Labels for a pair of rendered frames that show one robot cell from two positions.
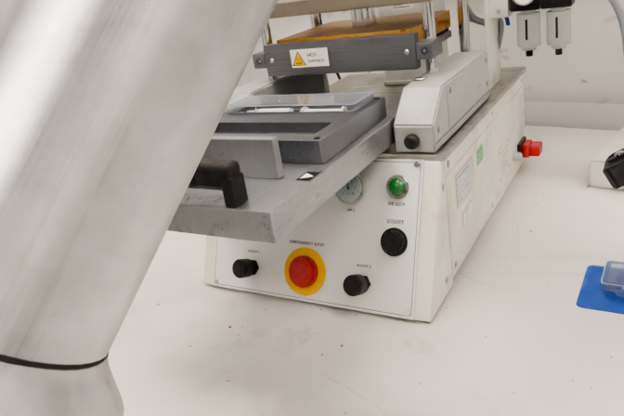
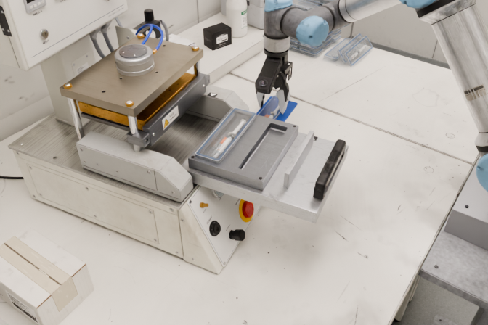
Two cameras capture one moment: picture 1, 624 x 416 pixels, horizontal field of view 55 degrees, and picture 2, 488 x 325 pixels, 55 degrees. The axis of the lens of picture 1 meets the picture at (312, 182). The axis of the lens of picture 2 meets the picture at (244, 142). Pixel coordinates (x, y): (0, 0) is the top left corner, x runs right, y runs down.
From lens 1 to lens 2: 121 cm
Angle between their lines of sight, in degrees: 83
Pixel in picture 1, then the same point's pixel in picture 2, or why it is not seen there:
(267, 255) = (233, 221)
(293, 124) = (261, 136)
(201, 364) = (300, 260)
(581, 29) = not seen: hidden behind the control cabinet
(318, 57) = (173, 114)
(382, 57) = (196, 94)
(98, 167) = not seen: outside the picture
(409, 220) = not seen: hidden behind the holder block
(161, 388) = (319, 273)
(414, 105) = (236, 104)
